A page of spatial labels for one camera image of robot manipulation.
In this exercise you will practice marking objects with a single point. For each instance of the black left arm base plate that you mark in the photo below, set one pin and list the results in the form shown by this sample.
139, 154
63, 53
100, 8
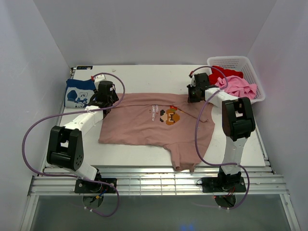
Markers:
83, 186

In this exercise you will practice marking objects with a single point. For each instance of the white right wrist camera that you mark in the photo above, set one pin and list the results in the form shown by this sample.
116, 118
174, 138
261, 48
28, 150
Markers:
192, 77

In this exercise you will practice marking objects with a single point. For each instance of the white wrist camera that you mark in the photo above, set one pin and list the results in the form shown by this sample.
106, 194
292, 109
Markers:
192, 77
97, 79

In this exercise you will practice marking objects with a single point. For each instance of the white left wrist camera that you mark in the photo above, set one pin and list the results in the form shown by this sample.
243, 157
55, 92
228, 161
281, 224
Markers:
97, 79

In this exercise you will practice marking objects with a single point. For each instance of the aluminium table frame rails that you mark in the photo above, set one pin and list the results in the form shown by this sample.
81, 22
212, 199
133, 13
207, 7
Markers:
142, 181

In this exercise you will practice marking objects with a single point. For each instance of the dusty pink printed t-shirt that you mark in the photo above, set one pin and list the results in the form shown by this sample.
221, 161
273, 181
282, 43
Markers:
164, 120

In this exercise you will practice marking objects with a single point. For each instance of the bright pink t-shirt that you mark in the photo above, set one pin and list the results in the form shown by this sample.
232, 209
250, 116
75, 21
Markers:
237, 87

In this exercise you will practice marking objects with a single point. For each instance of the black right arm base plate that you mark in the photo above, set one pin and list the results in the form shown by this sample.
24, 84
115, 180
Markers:
211, 184

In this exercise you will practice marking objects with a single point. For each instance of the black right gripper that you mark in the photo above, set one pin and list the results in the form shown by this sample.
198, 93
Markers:
190, 99

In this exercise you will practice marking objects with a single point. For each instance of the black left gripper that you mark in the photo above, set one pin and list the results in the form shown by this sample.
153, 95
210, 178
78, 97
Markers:
114, 96

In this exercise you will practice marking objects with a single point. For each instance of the red t-shirt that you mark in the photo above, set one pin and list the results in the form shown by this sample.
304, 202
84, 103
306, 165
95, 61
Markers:
218, 71

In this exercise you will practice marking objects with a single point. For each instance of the white plastic laundry basket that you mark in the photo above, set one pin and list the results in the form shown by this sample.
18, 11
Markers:
240, 64

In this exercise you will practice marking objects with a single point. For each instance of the small blue label sticker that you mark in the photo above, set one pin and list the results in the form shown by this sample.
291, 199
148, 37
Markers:
84, 67

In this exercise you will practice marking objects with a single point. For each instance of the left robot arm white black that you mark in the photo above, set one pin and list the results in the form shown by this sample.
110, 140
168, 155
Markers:
65, 147

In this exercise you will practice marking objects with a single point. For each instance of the folded blue printed t-shirt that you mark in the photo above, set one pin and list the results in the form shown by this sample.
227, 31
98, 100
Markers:
78, 93

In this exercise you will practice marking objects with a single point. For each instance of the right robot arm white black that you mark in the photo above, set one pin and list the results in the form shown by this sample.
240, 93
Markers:
237, 123

